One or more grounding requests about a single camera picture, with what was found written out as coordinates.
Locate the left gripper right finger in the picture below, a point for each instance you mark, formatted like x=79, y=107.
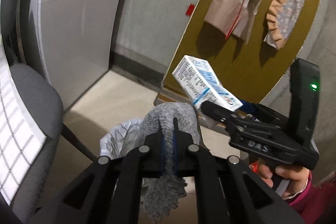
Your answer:
x=192, y=160

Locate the grey office chair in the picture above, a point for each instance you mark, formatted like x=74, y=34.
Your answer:
x=46, y=108

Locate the grey microfibre cloth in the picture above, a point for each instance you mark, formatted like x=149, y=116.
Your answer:
x=163, y=193

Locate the person's right hand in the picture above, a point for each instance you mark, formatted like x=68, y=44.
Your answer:
x=298, y=176

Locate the olive yellow board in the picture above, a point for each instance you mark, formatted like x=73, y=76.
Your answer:
x=250, y=44

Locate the pleated patterned paper garment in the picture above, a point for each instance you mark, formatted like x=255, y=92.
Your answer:
x=281, y=18

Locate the pink sleeve forearm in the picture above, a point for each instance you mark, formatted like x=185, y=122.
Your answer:
x=316, y=203

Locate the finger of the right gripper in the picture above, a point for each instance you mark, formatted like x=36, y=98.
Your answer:
x=218, y=113
x=263, y=113

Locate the red wall sticker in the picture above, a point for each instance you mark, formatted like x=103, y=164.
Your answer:
x=190, y=10

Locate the white blue carton box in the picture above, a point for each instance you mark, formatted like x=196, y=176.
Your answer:
x=200, y=83

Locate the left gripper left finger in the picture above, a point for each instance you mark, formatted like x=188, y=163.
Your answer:
x=143, y=161

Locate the white grid checked cloth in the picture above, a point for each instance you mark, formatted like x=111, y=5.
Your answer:
x=21, y=138

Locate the trash bin with plastic liner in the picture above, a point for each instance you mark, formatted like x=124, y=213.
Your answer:
x=120, y=139

